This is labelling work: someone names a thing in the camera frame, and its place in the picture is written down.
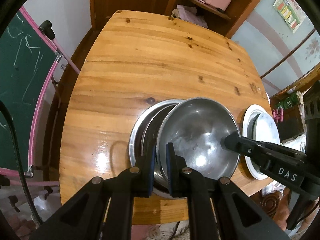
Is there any steel bowl bottom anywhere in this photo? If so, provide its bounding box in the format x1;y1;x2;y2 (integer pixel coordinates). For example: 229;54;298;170
129;99;183;199

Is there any round steel bowl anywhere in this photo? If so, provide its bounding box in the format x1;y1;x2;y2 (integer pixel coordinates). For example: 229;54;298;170
156;98;240;180

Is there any blue patterned white plate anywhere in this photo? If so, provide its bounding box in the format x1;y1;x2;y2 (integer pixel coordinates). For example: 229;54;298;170
252;113;280;144

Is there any large white plate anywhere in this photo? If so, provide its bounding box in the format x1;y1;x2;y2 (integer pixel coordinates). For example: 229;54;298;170
241;103;281;181

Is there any folded pink cloth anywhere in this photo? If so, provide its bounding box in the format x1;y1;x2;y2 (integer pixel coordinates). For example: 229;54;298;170
171;4;208;28

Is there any black clip on chalkboard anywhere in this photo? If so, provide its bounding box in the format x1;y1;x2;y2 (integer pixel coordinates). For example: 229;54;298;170
39;20;55;41

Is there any wooden corner shelf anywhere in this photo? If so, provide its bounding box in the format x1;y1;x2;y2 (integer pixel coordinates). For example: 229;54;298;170
164;0;261;38

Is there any green chalkboard pink frame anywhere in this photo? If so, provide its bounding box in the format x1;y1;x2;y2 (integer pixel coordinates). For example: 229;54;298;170
0;6;81;188

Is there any wall poster chart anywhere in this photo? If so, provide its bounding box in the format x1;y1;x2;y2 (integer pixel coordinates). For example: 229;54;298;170
273;0;306;34

